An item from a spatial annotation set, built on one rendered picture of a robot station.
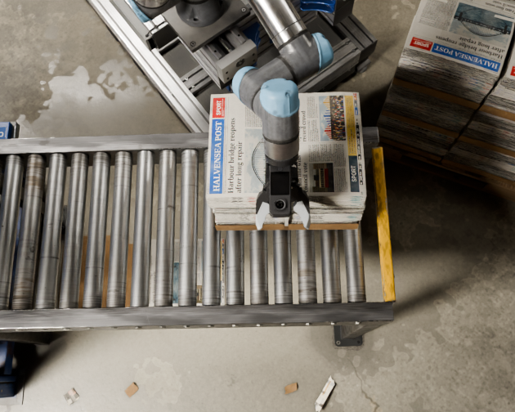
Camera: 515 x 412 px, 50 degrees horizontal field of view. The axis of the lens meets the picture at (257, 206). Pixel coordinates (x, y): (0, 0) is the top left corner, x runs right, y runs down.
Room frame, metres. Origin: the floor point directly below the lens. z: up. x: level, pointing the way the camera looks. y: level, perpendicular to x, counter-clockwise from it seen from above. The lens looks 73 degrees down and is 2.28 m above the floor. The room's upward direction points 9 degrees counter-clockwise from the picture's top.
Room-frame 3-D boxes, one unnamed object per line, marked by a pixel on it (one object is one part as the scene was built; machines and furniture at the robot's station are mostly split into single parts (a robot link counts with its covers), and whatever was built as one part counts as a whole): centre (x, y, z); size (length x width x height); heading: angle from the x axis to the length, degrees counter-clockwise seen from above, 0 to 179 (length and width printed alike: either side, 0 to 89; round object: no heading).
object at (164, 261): (0.43, 0.26, 0.77); 0.47 x 0.05 x 0.05; 173
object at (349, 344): (0.11, -0.28, 0.01); 0.14 x 0.13 x 0.01; 173
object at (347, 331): (0.11, -0.28, 0.34); 0.06 x 0.06 x 0.68; 83
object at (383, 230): (0.34, -0.33, 0.81); 0.43 x 0.03 x 0.02; 173
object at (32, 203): (0.48, 0.65, 0.77); 0.47 x 0.05 x 0.05; 173
